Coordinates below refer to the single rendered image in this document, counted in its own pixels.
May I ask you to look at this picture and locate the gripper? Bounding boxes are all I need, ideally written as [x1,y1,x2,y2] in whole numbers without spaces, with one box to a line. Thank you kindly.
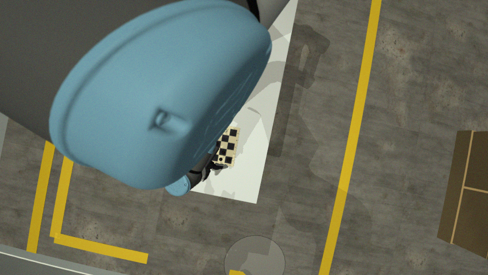
[203,161,228,181]

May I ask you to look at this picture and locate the black and cream chessboard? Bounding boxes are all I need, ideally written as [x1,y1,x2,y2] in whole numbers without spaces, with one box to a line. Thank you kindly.
[212,126,240,167]

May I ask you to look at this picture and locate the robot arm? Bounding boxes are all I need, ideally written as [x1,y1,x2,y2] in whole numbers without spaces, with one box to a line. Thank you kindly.
[0,0,290,197]

